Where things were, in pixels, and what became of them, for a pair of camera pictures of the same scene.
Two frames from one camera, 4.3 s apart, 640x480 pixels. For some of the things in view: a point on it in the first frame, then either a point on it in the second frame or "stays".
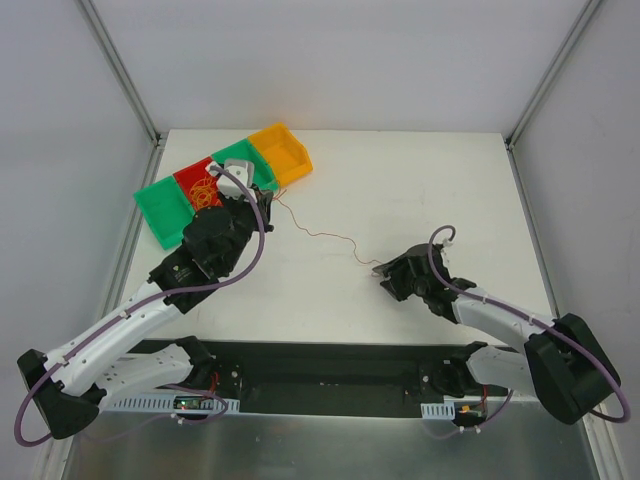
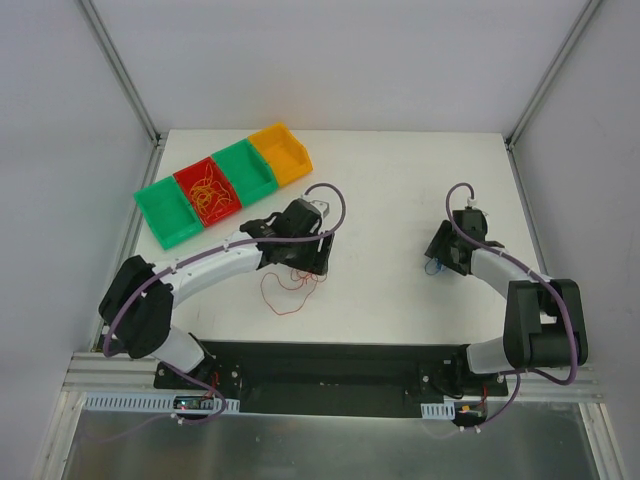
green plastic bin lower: [166, 209] stays
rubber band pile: [205, 193] stays
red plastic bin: [200, 185] stays
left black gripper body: [263, 209] → [314, 257]
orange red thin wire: [277, 198] → [298, 276]
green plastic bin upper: [243, 150] stays
